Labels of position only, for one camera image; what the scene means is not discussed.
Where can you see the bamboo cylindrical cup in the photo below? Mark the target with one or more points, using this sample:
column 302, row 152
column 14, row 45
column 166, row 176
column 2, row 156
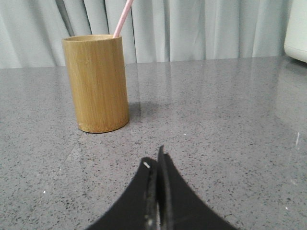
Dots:
column 95, row 65

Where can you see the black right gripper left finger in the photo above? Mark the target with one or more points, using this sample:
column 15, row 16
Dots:
column 136, row 209

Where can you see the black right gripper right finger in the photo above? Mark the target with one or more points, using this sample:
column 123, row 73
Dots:
column 179, row 207

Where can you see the grey-white curtain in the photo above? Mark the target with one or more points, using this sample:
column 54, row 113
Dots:
column 31, row 31

